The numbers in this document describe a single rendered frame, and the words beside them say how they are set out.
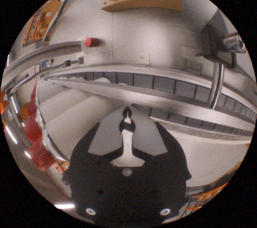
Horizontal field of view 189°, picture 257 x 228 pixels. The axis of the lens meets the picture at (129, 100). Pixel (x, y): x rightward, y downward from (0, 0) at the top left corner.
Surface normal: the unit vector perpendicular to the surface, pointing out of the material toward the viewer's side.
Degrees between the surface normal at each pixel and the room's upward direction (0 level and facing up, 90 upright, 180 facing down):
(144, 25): 0
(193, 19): 0
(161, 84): 0
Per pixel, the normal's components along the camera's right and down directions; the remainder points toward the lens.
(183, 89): -0.49, 0.40
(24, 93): 0.87, 0.33
